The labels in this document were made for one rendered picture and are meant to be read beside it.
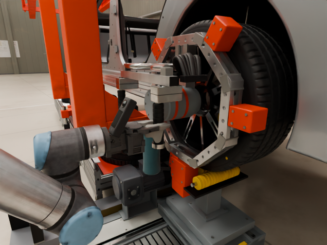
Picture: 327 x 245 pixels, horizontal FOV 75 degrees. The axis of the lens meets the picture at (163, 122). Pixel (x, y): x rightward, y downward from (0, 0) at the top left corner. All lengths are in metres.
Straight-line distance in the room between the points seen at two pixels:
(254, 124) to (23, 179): 0.58
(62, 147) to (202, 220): 0.86
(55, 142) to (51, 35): 2.62
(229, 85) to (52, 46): 2.65
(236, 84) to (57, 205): 0.59
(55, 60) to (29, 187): 2.73
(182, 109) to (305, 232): 1.18
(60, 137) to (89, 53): 0.70
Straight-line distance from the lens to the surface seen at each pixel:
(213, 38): 0.77
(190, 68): 0.69
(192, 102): 0.87
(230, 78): 0.71
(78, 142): 0.57
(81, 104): 1.21
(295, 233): 1.68
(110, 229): 1.42
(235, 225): 1.24
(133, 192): 1.25
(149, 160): 1.03
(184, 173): 0.99
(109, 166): 1.64
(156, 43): 1.08
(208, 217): 1.23
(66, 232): 0.49
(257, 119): 0.69
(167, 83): 0.64
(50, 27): 3.13
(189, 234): 1.26
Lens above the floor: 1.03
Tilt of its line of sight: 17 degrees down
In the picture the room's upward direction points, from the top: straight up
